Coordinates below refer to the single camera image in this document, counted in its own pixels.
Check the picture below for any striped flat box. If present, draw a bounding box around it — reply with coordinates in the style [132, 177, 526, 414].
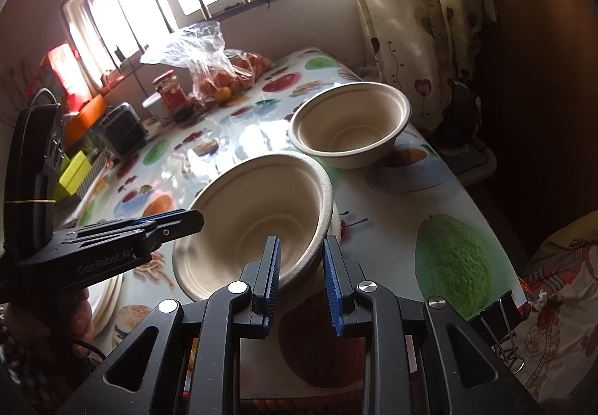
[77, 149, 113, 192]

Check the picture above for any large green box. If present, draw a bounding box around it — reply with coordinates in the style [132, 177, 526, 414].
[55, 150, 92, 201]

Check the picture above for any clear plastic bag of oranges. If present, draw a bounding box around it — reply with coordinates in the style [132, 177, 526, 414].
[140, 20, 274, 106]

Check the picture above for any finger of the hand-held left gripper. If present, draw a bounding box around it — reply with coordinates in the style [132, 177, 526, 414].
[65, 210, 188, 233]
[117, 210, 205, 257]

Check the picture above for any red gift bag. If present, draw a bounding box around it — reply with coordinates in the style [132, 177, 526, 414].
[40, 44, 94, 110]

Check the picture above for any red label glass jar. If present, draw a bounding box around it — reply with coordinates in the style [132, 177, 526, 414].
[153, 69, 197, 124]

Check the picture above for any brown wooden cabinet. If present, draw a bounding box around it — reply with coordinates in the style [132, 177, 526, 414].
[472, 0, 598, 257]

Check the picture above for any food print plastic tablecloth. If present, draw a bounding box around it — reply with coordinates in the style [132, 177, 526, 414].
[56, 46, 528, 402]

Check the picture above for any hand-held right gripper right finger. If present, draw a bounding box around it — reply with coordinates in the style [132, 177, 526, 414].
[322, 235, 543, 415]

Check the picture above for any white plastic tub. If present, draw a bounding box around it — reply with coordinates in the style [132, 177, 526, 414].
[141, 93, 171, 126]

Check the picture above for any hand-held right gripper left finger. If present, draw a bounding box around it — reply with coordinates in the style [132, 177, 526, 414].
[56, 235, 283, 415]

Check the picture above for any person's left hand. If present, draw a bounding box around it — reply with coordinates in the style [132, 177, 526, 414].
[9, 288, 96, 351]

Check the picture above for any patterned cream curtain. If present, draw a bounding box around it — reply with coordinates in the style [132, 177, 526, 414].
[334, 0, 500, 136]

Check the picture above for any floral blanket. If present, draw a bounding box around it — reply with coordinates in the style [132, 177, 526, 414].
[495, 256, 598, 415]

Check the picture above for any orange box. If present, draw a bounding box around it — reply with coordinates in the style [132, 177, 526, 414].
[63, 95, 108, 147]

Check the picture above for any dark bundle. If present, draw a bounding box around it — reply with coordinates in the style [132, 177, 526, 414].
[432, 81, 484, 149]

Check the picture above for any person's left forearm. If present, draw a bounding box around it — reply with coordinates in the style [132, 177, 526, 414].
[0, 317, 94, 415]

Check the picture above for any black binder clip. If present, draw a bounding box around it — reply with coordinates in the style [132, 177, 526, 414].
[469, 290, 526, 371]

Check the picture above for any grey flat object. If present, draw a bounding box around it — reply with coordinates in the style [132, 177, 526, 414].
[444, 144, 498, 187]

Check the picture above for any black cable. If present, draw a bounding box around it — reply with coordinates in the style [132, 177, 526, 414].
[65, 333, 110, 357]

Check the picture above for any yellow cloth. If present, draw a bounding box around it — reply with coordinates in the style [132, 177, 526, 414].
[533, 210, 598, 276]

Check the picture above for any small grey fan heater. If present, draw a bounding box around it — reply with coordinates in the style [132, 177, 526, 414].
[100, 102, 149, 157]

